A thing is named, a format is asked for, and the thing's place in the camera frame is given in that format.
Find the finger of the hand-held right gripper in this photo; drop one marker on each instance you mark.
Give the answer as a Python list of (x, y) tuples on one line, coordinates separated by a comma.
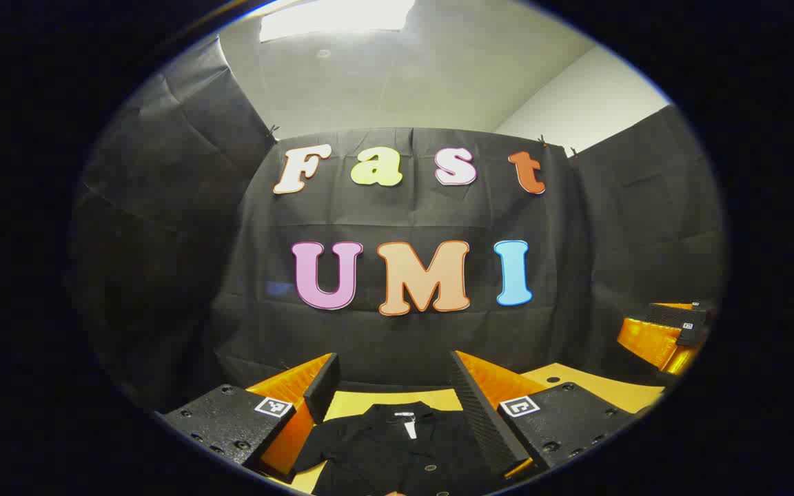
[(673, 318)]

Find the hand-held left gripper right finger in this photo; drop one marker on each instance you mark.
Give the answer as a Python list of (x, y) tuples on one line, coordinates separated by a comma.
[(483, 420)]

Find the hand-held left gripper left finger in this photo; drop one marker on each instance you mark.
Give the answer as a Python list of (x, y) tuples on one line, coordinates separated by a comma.
[(321, 389)]

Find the black button jacket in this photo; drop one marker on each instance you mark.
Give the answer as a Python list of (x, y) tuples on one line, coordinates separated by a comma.
[(383, 448)]

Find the black backdrop cloth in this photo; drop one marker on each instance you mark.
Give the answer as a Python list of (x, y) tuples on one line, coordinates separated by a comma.
[(404, 213)]

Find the ceiling light panel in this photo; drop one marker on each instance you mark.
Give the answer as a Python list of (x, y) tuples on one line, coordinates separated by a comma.
[(335, 17)]

